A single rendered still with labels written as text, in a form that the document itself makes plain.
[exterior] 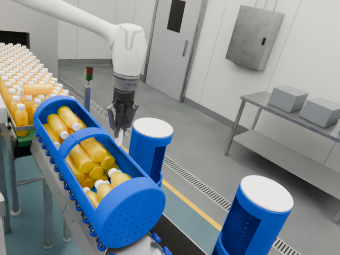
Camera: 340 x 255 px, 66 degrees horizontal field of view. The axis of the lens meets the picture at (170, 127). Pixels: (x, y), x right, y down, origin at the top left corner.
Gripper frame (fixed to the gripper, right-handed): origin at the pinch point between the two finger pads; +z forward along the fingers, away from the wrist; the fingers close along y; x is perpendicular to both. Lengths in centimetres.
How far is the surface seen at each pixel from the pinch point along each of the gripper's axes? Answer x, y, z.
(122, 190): -17.7, -7.1, 10.3
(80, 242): -4.6, -15.4, 46.5
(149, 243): -22.9, 6.4, 39.9
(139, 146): 43, 42, 40
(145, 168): 37, 46, 56
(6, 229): 91, -33, 128
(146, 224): -21.2, 4.4, 29.4
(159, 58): 359, 291, 74
